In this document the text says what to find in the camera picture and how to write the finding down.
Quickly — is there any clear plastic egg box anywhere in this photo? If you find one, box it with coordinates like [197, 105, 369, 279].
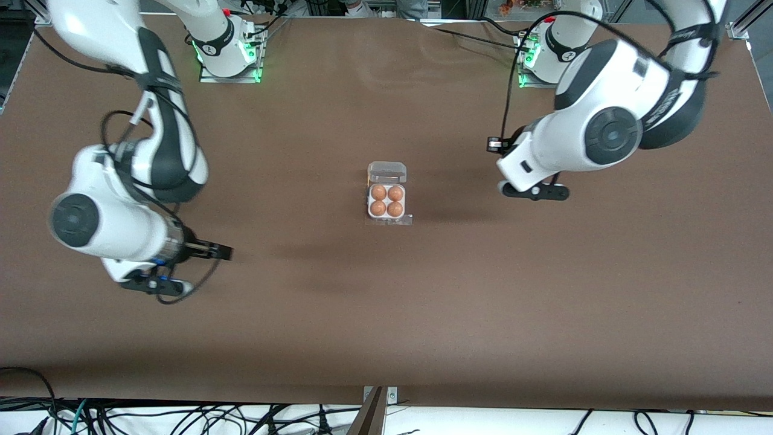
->
[365, 161, 415, 228]

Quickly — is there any person in grey trousers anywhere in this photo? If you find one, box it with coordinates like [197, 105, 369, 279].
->
[338, 0, 431, 21]

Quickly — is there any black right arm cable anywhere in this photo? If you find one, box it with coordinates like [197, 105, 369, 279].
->
[31, 27, 225, 306]

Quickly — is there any teal floor cable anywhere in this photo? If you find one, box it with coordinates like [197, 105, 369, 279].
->
[69, 399, 92, 435]

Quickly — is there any black looped floor cable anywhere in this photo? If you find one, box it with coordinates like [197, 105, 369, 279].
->
[0, 366, 59, 435]

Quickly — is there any metal table edge bracket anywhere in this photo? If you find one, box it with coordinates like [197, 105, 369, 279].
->
[347, 386, 399, 435]

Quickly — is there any black base power cable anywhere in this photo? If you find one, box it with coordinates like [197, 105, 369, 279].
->
[423, 17, 532, 54]

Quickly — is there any aluminium frame profile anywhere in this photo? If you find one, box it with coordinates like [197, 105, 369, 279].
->
[726, 0, 773, 40]

